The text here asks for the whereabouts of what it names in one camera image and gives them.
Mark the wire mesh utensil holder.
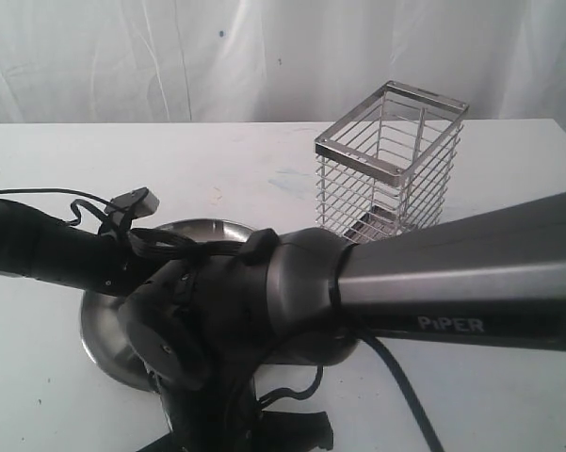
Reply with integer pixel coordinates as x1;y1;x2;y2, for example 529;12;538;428
315;80;469;244

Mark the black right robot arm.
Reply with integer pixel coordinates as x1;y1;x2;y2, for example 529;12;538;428
118;192;566;451

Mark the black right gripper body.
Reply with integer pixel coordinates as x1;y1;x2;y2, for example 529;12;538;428
140;366;334;451

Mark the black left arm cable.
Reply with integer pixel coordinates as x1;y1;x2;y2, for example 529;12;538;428
0;187;114;227

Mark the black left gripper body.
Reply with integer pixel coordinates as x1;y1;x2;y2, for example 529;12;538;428
65;228;151;296

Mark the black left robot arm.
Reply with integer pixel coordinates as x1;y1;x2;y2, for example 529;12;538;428
0;200;159;296

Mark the round stainless steel plate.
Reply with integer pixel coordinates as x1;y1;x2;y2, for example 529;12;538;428
79;218;253;392

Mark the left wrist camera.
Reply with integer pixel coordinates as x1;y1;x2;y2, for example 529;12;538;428
98;187;160;237

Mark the white backdrop curtain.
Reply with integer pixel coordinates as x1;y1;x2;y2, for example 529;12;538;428
0;1;566;122

